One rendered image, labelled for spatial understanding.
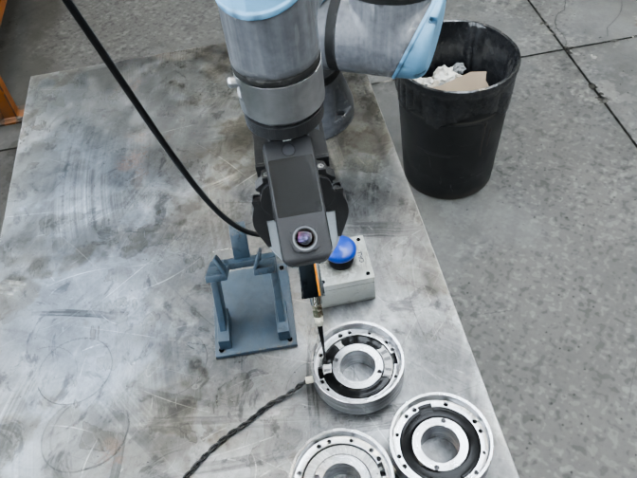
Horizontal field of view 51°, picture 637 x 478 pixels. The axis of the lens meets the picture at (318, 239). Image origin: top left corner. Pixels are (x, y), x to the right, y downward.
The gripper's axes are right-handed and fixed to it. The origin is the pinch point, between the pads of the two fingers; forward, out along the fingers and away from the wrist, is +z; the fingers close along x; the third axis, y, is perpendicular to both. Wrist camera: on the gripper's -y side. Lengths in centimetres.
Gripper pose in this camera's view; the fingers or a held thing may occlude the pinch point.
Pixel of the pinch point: (308, 261)
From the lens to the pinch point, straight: 72.8
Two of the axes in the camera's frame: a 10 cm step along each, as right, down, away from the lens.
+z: 0.9, 6.5, 7.6
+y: -1.3, -7.5, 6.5
